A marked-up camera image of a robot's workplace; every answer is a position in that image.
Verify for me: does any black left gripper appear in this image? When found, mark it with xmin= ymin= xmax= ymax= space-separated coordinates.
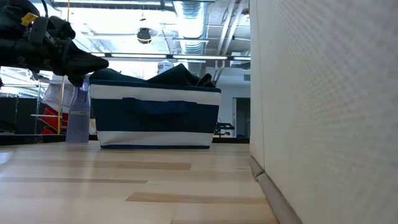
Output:
xmin=27 ymin=15 xmax=110 ymax=88

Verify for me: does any navy white striped fabric bin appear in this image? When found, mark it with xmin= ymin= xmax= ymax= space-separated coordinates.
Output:
xmin=89 ymin=79 xmax=222 ymax=150

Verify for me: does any dark green fuzzy garment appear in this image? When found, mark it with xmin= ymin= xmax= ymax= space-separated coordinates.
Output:
xmin=90 ymin=63 xmax=217 ymax=88

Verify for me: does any white draped cover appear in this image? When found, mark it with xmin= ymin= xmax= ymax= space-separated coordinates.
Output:
xmin=42 ymin=74 xmax=74 ymax=113

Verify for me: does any yellow vertical pole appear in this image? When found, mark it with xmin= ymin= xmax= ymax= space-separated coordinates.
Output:
xmin=57 ymin=0 xmax=71 ymax=134

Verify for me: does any translucent lavender bottle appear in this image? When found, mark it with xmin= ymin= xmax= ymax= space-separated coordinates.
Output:
xmin=65 ymin=76 xmax=91 ymax=144

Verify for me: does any red crate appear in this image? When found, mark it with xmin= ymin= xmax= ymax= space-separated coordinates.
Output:
xmin=42 ymin=107 xmax=69 ymax=135

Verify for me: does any yellow tag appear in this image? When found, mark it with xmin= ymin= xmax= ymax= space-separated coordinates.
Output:
xmin=21 ymin=12 xmax=39 ymax=27

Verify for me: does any black background cabinet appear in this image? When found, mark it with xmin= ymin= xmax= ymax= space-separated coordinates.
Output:
xmin=0 ymin=95 xmax=40 ymax=135

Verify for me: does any white tall appliance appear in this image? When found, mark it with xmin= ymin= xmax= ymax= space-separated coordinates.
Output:
xmin=157 ymin=60 xmax=175 ymax=75

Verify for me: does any overhead LED light bar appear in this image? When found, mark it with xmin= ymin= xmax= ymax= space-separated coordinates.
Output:
xmin=90 ymin=52 xmax=251 ymax=62

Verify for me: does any black overhead camera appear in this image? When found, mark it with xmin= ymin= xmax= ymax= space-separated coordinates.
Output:
xmin=136 ymin=27 xmax=152 ymax=45

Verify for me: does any black table frame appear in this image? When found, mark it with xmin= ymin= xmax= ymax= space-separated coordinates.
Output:
xmin=0 ymin=133 xmax=251 ymax=146

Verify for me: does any silver ventilation duct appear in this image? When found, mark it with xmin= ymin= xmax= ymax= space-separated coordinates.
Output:
xmin=174 ymin=0 xmax=208 ymax=55

